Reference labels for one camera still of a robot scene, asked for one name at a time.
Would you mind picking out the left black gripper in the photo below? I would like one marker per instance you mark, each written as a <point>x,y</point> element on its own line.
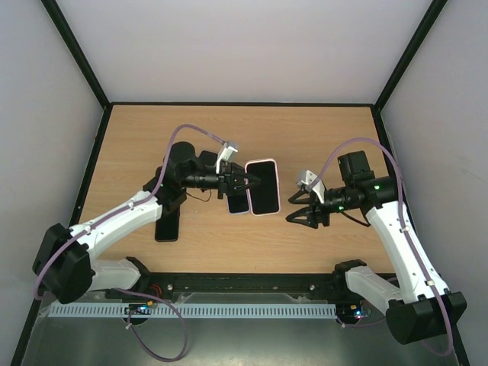
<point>226,179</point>

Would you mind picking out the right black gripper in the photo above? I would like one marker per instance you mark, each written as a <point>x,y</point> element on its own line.
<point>316,208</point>

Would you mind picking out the pink phone case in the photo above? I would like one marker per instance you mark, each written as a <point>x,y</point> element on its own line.
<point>278,183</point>

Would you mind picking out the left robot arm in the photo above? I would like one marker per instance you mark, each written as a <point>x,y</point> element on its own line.
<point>67,263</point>

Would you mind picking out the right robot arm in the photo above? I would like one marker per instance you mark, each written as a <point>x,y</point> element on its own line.
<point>419,305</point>

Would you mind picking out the black phone in black case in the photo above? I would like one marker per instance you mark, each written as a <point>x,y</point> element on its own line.
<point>167,227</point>

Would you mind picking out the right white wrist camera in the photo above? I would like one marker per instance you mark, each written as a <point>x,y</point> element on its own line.
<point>311,183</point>

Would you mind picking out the black cage frame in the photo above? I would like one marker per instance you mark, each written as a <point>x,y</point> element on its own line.
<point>421,64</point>

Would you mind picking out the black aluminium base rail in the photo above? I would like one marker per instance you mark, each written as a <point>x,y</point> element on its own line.
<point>313,286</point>

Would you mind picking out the slotted grey cable duct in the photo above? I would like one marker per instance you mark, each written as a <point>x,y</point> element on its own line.
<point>195,311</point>

